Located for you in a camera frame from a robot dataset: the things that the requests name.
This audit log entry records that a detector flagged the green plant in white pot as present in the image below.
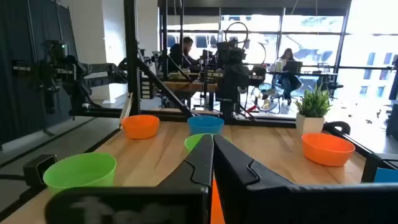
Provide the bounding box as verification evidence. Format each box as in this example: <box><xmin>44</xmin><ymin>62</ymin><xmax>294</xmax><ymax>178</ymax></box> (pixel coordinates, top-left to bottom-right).
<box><xmin>294</xmin><ymin>84</ymin><xmax>333</xmax><ymax>136</ymax></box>

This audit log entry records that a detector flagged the grey laptop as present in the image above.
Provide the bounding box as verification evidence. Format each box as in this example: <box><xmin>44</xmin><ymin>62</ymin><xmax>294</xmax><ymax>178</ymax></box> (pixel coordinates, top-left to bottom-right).
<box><xmin>282</xmin><ymin>60</ymin><xmax>303</xmax><ymax>73</ymax></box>

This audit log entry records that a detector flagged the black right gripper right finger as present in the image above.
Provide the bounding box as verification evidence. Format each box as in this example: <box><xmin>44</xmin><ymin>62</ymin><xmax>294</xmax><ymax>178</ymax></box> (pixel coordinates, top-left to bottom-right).
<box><xmin>213</xmin><ymin>134</ymin><xmax>398</xmax><ymax>224</ymax></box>

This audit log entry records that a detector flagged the small green plastic bowl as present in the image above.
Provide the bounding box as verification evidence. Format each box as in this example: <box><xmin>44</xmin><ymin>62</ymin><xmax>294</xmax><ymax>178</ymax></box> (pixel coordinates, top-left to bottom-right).
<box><xmin>42</xmin><ymin>152</ymin><xmax>118</xmax><ymax>195</ymax></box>
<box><xmin>183</xmin><ymin>133</ymin><xmax>215</xmax><ymax>154</ymax></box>

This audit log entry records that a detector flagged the person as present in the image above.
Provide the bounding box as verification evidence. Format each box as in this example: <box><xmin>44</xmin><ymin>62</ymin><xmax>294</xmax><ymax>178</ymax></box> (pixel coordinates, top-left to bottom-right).
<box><xmin>169</xmin><ymin>36</ymin><xmax>200</xmax><ymax>73</ymax></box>
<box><xmin>277</xmin><ymin>48</ymin><xmax>303</xmax><ymax>106</ymax></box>

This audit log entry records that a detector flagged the dark blue partition panel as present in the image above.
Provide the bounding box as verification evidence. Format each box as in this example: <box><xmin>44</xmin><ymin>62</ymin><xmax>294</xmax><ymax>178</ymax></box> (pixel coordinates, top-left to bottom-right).
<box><xmin>0</xmin><ymin>0</ymin><xmax>78</xmax><ymax>147</ymax></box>

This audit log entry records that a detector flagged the small orange plastic bowl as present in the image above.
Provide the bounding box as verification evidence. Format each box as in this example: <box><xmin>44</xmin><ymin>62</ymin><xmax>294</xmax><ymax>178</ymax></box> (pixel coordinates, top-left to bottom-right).
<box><xmin>121</xmin><ymin>114</ymin><xmax>160</xmax><ymax>140</ymax></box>
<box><xmin>301</xmin><ymin>132</ymin><xmax>356</xmax><ymax>167</ymax></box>
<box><xmin>210</xmin><ymin>177</ymin><xmax>226</xmax><ymax>224</ymax></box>

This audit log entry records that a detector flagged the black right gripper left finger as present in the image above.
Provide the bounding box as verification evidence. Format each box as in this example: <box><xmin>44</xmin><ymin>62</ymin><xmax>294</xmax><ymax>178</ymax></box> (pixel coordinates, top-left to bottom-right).
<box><xmin>45</xmin><ymin>133</ymin><xmax>215</xmax><ymax>224</ymax></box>

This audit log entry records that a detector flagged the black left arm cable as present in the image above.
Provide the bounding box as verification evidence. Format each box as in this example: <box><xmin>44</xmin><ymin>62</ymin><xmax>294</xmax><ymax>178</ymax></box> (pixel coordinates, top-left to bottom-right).
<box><xmin>224</xmin><ymin>21</ymin><xmax>250</xmax><ymax>44</ymax></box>

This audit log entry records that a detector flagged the black camera cable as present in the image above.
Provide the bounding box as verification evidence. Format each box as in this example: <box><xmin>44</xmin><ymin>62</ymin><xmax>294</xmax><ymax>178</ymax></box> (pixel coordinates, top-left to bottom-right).
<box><xmin>0</xmin><ymin>173</ymin><xmax>25</xmax><ymax>182</ymax></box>

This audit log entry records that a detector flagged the small black table camera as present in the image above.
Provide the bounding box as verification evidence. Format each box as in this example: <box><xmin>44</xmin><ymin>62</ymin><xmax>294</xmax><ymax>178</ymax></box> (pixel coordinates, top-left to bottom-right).
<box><xmin>22</xmin><ymin>154</ymin><xmax>58</xmax><ymax>188</ymax></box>

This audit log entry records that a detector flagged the dark office desk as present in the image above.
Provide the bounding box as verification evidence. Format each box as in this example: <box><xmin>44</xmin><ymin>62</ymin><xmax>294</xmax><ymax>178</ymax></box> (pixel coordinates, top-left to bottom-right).
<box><xmin>267</xmin><ymin>70</ymin><xmax>338</xmax><ymax>94</ymax></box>

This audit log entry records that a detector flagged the black window frame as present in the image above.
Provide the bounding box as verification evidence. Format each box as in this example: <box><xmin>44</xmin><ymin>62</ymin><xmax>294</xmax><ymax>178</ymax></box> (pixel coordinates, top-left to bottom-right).
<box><xmin>158</xmin><ymin>0</ymin><xmax>398</xmax><ymax>75</ymax></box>

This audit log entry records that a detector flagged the black clamp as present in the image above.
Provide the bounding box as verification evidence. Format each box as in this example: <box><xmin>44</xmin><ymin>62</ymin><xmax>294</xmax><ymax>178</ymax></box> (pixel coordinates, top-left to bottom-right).
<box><xmin>323</xmin><ymin>121</ymin><xmax>351</xmax><ymax>136</ymax></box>

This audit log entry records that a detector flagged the black office chair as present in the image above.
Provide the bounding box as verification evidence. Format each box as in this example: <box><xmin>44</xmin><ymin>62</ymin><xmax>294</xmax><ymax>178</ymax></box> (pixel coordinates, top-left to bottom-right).
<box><xmin>317</xmin><ymin>62</ymin><xmax>345</xmax><ymax>100</ymax></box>

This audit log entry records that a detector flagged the black aluminium frame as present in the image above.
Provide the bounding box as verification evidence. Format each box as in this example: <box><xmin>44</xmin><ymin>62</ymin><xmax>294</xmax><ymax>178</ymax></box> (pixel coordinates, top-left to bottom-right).
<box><xmin>70</xmin><ymin>0</ymin><xmax>377</xmax><ymax>158</ymax></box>

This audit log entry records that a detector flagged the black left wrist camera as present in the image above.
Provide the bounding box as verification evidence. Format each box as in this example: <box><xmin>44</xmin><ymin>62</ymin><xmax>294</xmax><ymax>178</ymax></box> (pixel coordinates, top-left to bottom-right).
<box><xmin>216</xmin><ymin>41</ymin><xmax>247</xmax><ymax>65</ymax></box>

